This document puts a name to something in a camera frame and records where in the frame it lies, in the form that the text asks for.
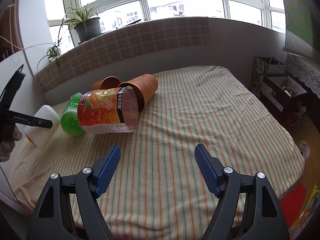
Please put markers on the striped table cloth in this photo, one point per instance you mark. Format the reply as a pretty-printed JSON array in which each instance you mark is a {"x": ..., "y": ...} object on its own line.
[{"x": 157, "y": 191}]

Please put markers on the green plastic bottle cup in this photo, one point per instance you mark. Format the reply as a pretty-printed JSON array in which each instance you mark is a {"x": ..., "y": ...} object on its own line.
[{"x": 69, "y": 117}]

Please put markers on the left hand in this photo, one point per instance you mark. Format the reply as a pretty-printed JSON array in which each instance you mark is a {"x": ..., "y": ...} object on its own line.
[{"x": 8, "y": 145}]

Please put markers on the potted spider plant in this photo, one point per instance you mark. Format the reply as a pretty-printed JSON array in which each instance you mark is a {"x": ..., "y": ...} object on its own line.
[{"x": 84, "y": 20}]

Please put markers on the black object on windowsill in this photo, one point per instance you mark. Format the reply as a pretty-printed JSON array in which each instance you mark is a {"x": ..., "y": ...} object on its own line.
[{"x": 134, "y": 22}]

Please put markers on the plaid windowsill cloth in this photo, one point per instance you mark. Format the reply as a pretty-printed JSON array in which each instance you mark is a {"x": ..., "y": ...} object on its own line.
[{"x": 124, "y": 43}]

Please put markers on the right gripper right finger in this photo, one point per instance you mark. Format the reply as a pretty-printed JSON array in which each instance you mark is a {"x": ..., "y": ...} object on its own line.
[{"x": 262, "y": 217}]

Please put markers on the white window frame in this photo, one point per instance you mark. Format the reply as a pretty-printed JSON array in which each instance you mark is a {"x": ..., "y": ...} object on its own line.
[{"x": 115, "y": 14}]

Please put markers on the white plastic cup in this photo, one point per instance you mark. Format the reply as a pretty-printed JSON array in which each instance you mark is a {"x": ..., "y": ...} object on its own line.
[{"x": 41, "y": 136}]

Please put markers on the red book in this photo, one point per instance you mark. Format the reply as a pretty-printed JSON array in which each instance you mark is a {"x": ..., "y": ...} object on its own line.
[{"x": 292, "y": 203}]

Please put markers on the green wall map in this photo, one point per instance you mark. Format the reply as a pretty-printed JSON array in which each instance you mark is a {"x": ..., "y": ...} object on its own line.
[{"x": 302, "y": 28}]

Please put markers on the white lace cloth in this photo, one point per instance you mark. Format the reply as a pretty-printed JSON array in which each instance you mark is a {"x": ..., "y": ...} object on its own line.
[{"x": 305, "y": 72}]

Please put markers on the small hanging plantlet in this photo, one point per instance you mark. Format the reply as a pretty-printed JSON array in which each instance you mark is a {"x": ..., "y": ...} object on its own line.
[{"x": 52, "y": 53}]

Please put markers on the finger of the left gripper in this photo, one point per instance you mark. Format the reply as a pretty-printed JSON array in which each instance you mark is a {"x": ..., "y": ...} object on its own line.
[{"x": 13, "y": 118}]

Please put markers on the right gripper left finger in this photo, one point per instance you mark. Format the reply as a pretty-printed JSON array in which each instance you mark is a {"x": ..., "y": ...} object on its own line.
[{"x": 67, "y": 206}]

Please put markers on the green cardboard box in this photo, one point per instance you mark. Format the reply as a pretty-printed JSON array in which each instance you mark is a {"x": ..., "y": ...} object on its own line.
[{"x": 264, "y": 67}]

